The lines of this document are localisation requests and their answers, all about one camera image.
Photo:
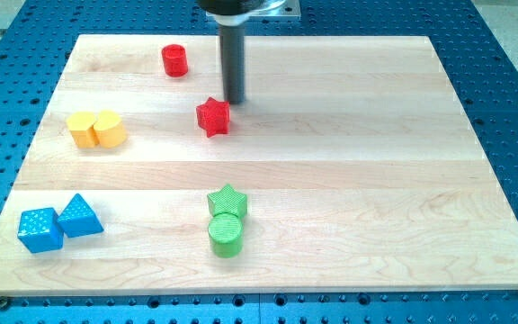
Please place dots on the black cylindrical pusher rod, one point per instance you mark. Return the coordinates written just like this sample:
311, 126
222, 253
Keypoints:
232, 61

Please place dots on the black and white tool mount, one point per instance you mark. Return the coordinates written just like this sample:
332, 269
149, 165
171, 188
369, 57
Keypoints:
236, 12

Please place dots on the red star block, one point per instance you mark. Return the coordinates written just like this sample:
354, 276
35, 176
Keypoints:
213, 116

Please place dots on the green star block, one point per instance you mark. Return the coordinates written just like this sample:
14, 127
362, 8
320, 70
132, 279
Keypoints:
227, 200

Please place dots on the red cylinder block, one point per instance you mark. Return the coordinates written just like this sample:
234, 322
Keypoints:
174, 60

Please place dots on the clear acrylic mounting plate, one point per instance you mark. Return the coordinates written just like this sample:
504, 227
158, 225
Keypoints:
290, 9

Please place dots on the yellow cylinder block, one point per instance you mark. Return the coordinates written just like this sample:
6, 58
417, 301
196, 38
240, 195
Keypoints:
109, 129

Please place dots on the light wooden board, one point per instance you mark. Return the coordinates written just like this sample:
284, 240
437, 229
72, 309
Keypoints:
361, 169

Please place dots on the yellow hexagon block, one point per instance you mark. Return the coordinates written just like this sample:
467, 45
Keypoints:
81, 128

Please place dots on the green cylinder block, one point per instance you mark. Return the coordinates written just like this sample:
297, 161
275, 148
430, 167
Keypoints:
226, 235

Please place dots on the blue triangle block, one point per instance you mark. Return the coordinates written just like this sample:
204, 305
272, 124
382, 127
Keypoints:
79, 219

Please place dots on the blue cube block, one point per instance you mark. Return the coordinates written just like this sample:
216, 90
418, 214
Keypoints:
39, 230

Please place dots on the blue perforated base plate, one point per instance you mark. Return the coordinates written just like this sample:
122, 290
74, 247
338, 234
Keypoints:
38, 39

